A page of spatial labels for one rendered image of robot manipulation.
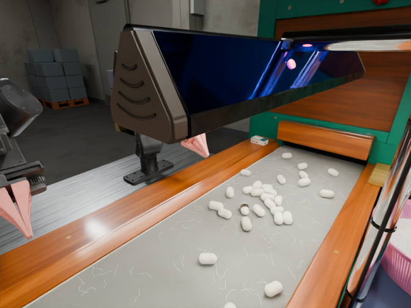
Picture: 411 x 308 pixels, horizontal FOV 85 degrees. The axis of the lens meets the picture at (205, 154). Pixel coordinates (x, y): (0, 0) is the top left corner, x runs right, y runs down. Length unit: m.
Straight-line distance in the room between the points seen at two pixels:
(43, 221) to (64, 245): 0.27
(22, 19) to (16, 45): 0.63
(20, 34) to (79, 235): 7.14
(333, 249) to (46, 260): 0.52
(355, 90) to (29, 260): 0.94
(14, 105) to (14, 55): 7.04
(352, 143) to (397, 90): 0.19
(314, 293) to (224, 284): 0.14
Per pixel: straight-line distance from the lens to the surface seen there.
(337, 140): 0.86
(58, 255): 0.52
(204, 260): 0.45
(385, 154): 0.91
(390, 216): 0.35
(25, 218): 0.42
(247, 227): 0.52
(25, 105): 0.45
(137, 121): 0.17
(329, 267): 0.48
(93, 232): 0.53
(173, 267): 0.46
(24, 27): 7.58
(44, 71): 5.86
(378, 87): 0.89
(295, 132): 0.89
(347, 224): 0.58
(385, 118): 0.90
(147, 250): 0.50
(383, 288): 0.62
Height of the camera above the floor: 1.09
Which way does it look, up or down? 24 degrees down
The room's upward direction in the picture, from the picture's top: straight up
